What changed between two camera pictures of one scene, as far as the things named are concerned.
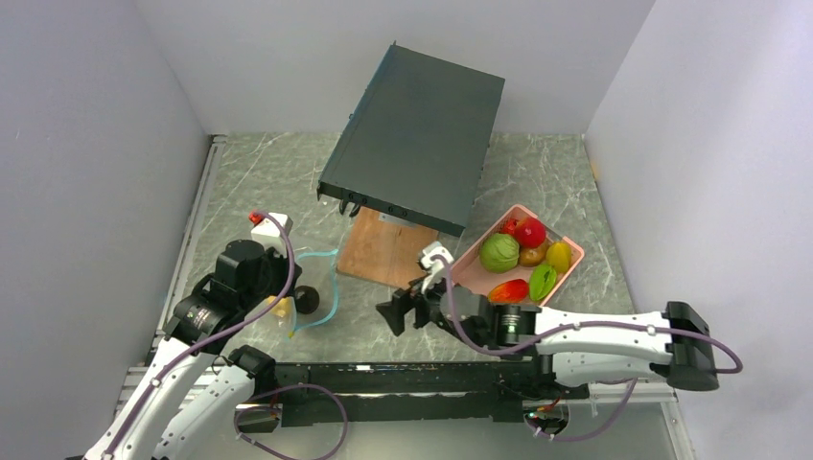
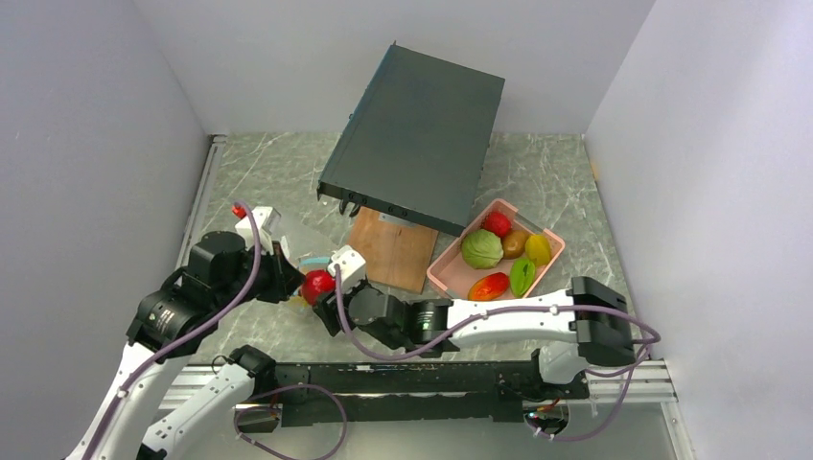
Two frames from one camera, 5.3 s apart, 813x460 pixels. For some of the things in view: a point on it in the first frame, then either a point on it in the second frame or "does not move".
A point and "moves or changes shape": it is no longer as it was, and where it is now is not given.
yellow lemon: [281, 307] -> [297, 302]
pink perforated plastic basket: [519, 259] moves or changes shape
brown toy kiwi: [532, 256] -> [514, 245]
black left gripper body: [274, 273] does not move
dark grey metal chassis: [416, 140] does not move
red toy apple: [529, 232] -> [315, 282]
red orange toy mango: [512, 291] -> [489, 287]
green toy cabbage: [499, 252] -> [481, 249]
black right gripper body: [433, 295] -> [330, 307]
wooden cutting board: [384, 251] does not move
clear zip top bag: [317, 272] moves or changes shape
